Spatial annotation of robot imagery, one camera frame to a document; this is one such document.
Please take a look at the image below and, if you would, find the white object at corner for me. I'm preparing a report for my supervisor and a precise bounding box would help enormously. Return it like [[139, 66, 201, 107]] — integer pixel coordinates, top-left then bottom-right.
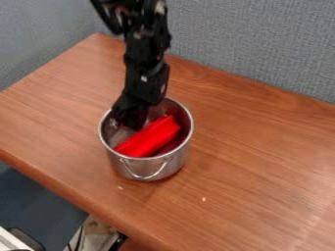
[[0, 226, 46, 251]]

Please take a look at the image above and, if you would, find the metal pot with handle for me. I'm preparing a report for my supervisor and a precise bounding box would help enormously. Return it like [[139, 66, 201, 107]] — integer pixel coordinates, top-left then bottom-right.
[[99, 98, 194, 181]]

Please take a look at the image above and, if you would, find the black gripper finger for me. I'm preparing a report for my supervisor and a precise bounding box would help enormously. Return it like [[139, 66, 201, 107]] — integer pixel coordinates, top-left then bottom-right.
[[111, 94, 151, 131]]

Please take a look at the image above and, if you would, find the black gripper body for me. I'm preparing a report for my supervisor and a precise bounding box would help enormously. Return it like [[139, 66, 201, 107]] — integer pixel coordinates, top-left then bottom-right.
[[123, 62, 170, 106]]

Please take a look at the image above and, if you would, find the table leg frame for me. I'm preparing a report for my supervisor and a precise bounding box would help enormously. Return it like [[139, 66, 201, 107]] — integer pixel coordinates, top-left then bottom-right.
[[63, 216, 127, 251]]

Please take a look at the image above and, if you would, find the red star-shaped block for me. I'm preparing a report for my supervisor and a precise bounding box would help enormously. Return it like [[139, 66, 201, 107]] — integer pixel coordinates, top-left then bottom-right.
[[114, 116, 181, 158]]

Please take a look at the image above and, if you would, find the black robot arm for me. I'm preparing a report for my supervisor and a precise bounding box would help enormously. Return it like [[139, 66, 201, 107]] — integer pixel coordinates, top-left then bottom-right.
[[91, 0, 171, 130]]

